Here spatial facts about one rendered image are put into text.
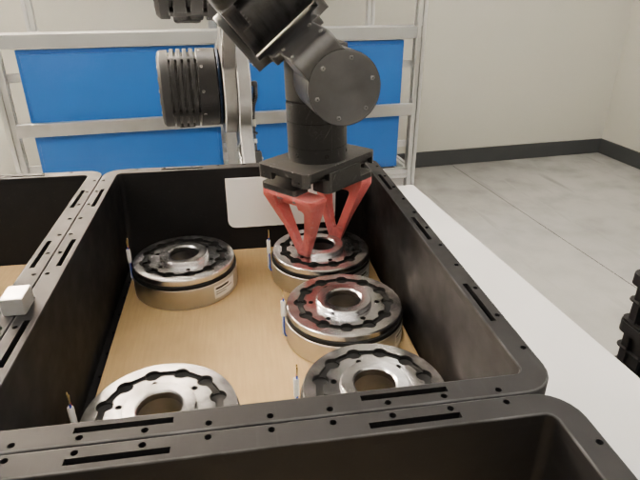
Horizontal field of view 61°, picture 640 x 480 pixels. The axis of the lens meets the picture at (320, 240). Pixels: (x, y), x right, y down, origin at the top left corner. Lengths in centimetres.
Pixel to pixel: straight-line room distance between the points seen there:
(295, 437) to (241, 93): 106
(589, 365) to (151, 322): 51
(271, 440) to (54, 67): 214
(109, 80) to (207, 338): 188
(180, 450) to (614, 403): 53
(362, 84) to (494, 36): 326
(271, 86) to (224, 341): 190
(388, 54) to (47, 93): 137
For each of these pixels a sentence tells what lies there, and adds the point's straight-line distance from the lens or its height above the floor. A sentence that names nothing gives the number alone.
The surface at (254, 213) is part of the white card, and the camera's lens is 62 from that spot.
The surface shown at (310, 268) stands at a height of 86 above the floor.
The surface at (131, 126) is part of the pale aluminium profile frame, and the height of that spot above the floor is 59.
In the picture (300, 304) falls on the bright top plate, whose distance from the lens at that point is 48.
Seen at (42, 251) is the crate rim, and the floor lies 93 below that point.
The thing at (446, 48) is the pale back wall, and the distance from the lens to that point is 353.
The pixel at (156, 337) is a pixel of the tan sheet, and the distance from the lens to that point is 51.
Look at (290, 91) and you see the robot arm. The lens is 50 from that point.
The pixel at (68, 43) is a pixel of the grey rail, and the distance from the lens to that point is 230.
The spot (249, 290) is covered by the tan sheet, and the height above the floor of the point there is 83.
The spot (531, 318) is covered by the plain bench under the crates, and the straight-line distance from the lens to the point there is 80.
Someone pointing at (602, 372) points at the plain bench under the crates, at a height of 70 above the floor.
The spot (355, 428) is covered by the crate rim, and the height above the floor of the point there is 93.
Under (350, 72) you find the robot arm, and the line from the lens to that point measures 42.
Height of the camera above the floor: 112
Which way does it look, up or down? 26 degrees down
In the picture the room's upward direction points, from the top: straight up
